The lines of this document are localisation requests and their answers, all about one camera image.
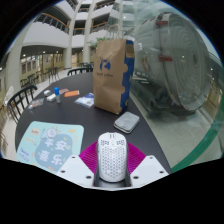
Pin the small blue-capped bottle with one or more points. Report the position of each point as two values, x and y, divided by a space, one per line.
57 95

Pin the orange flat packet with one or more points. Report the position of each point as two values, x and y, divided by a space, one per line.
71 93

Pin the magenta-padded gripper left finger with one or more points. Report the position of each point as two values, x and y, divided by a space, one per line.
76 168

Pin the brown and blue paper bag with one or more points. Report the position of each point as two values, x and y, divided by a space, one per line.
108 80

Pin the black slatted chair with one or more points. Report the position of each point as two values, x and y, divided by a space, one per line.
20 96
80 70

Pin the white mesh chair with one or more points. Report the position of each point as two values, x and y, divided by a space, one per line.
8 95

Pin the clear plastic packet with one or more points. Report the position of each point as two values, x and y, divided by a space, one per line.
35 103

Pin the small pink packet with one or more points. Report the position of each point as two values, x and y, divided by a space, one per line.
64 90

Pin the large white cylindrical machine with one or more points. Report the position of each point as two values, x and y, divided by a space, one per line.
176 63

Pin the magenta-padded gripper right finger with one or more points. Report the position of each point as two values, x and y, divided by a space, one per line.
146 168

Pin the light teal printed mouse pad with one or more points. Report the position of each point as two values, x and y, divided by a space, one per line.
50 143

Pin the small white box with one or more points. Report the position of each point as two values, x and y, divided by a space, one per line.
47 92
51 97

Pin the group of dark chairs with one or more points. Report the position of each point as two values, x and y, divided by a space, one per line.
40 76

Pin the blue and white plastic packet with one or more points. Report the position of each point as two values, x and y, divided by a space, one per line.
84 100

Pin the white perforated computer mouse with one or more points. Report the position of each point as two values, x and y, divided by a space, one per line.
112 156

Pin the flat grey square case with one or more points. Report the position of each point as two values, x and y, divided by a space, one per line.
126 122

